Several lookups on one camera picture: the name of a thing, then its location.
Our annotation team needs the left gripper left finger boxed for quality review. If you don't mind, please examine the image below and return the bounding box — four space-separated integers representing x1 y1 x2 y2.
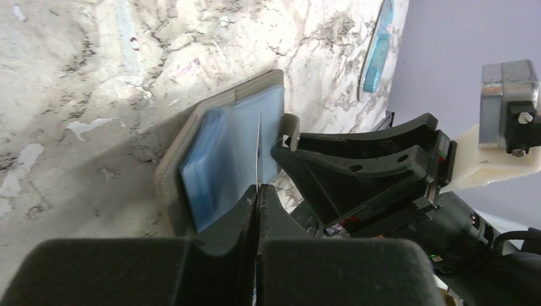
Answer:
1 186 257 305

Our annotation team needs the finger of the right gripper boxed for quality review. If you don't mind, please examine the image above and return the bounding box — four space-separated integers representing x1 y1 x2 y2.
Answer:
289 113 439 159

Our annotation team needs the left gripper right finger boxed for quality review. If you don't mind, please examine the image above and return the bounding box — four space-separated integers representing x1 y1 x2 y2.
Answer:
256 184 444 305

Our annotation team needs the white credit card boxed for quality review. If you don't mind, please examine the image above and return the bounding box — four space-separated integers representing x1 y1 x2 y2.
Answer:
255 113 263 190

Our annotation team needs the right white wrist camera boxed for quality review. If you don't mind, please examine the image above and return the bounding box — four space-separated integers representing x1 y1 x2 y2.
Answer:
441 60 540 193

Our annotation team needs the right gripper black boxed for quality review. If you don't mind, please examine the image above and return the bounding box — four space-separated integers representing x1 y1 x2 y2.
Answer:
271 131 540 305

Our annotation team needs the grey leather card holder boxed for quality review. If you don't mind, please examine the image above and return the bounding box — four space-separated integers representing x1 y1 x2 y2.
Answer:
154 69 300 236

